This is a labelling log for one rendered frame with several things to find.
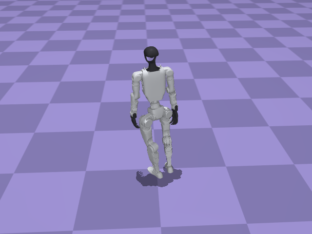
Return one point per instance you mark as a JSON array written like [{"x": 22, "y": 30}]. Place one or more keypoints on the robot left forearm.
[{"x": 134, "y": 104}]

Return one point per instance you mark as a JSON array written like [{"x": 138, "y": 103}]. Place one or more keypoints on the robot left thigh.
[{"x": 145, "y": 122}]

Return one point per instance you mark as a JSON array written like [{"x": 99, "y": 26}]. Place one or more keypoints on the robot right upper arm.
[{"x": 170, "y": 79}]

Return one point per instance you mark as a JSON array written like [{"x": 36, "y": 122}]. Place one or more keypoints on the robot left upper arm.
[{"x": 136, "y": 78}]

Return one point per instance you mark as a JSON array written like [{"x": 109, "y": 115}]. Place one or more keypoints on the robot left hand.
[{"x": 134, "y": 120}]

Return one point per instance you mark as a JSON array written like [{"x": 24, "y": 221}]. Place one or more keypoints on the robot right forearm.
[{"x": 173, "y": 101}]

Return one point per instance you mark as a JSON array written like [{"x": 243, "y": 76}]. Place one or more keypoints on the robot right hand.
[{"x": 175, "y": 116}]

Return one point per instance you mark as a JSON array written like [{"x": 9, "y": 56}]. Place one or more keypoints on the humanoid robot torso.
[{"x": 153, "y": 87}]

